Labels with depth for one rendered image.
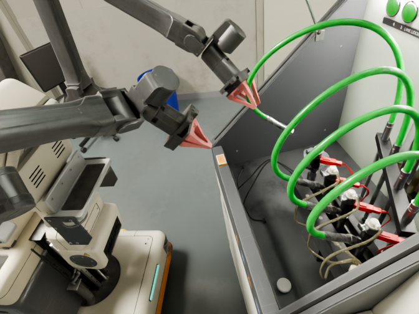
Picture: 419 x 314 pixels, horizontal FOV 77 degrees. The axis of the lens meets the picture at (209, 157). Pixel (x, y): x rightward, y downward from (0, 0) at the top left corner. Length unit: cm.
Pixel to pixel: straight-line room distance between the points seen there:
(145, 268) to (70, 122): 122
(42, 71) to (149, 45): 105
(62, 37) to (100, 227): 68
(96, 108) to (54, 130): 9
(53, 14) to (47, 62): 214
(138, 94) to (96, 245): 71
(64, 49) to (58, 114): 47
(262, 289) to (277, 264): 18
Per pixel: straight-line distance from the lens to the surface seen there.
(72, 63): 94
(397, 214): 72
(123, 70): 333
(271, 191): 104
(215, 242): 189
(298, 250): 92
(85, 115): 49
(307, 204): 64
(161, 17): 77
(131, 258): 166
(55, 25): 92
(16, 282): 129
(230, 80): 72
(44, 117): 47
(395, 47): 74
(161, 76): 54
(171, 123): 59
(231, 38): 74
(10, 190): 72
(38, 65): 300
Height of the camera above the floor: 164
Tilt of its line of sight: 43 degrees down
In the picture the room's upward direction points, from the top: 11 degrees counter-clockwise
